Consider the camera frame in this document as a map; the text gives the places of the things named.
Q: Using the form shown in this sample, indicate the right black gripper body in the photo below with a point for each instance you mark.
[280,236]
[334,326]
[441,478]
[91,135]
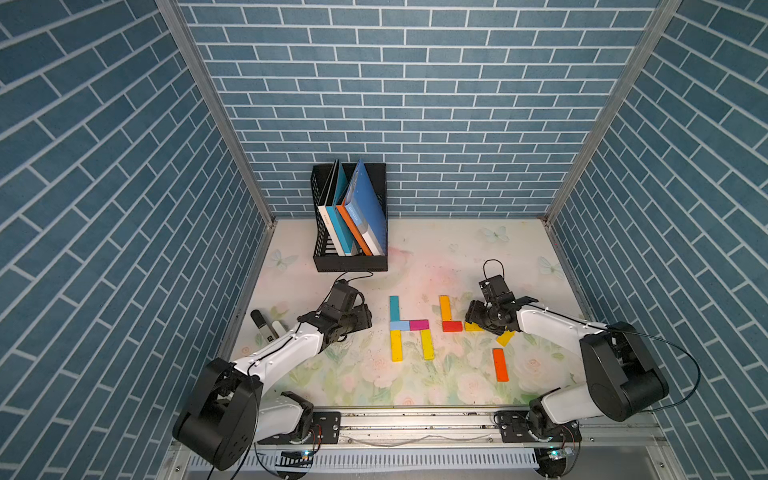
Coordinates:
[481,315]

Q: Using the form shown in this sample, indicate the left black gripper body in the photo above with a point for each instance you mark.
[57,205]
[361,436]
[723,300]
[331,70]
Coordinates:
[357,319]

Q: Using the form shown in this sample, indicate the yellow small block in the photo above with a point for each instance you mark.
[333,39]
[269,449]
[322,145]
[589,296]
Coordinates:
[472,327]

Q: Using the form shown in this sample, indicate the red small block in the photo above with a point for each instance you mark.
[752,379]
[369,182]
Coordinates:
[452,326]

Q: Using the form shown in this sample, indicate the teal long block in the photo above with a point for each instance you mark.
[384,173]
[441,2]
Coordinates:
[394,308]

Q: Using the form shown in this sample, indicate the light blue block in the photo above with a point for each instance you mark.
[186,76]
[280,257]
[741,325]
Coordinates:
[400,326]

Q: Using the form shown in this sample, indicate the yellow long block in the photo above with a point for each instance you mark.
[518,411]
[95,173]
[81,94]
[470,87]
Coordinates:
[396,346]

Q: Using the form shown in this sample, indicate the orange long block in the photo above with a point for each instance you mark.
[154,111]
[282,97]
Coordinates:
[500,366]

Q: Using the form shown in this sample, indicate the magenta block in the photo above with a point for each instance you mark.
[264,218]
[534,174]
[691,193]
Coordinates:
[419,325]

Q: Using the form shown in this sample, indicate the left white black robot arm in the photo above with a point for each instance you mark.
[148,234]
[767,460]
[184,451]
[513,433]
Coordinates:
[225,414]

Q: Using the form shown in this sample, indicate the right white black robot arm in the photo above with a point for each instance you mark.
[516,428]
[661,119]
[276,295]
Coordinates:
[621,376]

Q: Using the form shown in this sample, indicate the black mesh file holder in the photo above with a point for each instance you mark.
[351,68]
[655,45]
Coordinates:
[325,257]

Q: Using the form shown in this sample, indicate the small black white device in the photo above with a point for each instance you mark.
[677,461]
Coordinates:
[264,326]

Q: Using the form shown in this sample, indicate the orange book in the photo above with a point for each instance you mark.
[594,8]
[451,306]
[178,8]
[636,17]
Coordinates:
[354,230]

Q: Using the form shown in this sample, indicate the white book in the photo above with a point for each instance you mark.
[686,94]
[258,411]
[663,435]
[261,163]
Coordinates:
[326,200]

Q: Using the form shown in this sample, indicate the large blue folder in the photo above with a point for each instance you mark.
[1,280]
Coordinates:
[366,210]

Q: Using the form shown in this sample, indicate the teal book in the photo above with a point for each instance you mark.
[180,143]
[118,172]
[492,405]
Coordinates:
[349,245]

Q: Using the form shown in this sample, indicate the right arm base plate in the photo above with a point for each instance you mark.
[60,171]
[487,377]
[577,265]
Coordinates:
[520,426]

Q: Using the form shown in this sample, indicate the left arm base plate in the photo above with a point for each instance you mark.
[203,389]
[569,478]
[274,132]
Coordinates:
[320,427]

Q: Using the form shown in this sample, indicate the aluminium mounting rail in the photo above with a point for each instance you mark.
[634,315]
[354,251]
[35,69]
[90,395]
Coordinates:
[454,427]

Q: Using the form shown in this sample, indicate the white slotted cable duct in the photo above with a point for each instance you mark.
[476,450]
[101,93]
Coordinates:
[394,460]

